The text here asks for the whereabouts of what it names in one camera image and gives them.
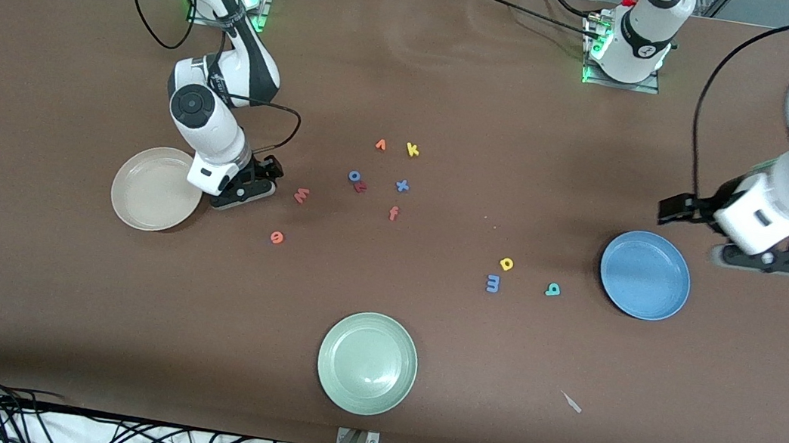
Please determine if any long black arm cable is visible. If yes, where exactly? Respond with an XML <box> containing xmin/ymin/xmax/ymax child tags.
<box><xmin>126</xmin><ymin>0</ymin><xmax>200</xmax><ymax>54</ymax></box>

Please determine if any brown table cover sheet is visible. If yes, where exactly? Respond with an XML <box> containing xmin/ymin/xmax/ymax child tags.
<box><xmin>0</xmin><ymin>0</ymin><xmax>789</xmax><ymax>443</ymax></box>

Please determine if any black cable on table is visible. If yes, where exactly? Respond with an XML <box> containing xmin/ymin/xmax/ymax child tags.
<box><xmin>535</xmin><ymin>0</ymin><xmax>609</xmax><ymax>23</ymax></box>
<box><xmin>475</xmin><ymin>0</ymin><xmax>600</xmax><ymax>39</ymax></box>

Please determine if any beige brown plate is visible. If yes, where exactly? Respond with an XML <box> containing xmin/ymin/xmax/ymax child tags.
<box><xmin>106</xmin><ymin>140</ymin><xmax>209</xmax><ymax>238</ymax></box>

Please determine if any pale green plate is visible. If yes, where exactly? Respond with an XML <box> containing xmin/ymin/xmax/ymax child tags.
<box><xmin>311</xmin><ymin>306</ymin><xmax>424</xmax><ymax>423</ymax></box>

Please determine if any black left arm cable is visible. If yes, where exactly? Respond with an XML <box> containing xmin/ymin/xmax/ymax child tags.
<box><xmin>682</xmin><ymin>8</ymin><xmax>789</xmax><ymax>218</ymax></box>

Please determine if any blue plate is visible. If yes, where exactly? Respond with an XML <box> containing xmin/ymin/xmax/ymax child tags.
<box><xmin>593</xmin><ymin>226</ymin><xmax>698</xmax><ymax>326</ymax></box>

